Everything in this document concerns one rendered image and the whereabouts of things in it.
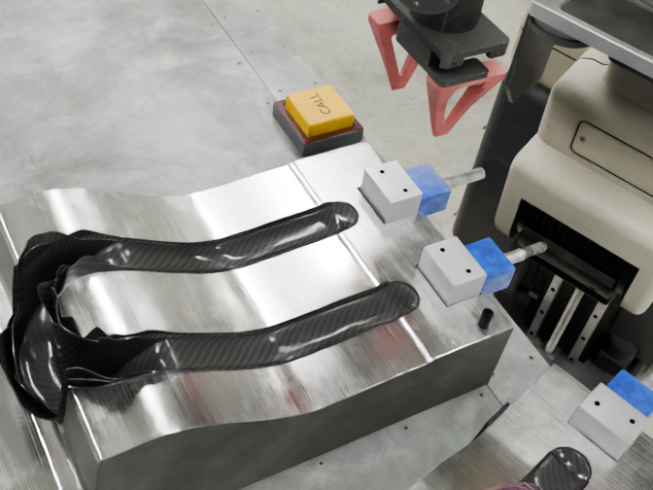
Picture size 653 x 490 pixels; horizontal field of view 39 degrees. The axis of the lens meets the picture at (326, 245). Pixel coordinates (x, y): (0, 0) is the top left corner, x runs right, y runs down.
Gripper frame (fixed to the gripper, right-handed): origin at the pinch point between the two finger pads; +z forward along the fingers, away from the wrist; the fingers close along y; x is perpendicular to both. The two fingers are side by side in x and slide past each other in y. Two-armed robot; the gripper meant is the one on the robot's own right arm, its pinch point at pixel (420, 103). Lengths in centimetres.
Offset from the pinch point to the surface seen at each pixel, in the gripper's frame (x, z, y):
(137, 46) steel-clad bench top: -9.6, 20.5, -43.3
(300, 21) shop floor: 78, 98, -144
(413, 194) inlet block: 0.3, 9.4, 2.0
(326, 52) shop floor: 78, 98, -129
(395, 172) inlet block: 0.2, 9.4, -1.3
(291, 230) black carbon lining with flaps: -10.7, 13.1, -1.2
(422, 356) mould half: -7.4, 12.7, 16.3
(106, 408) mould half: -33.7, 8.3, 13.3
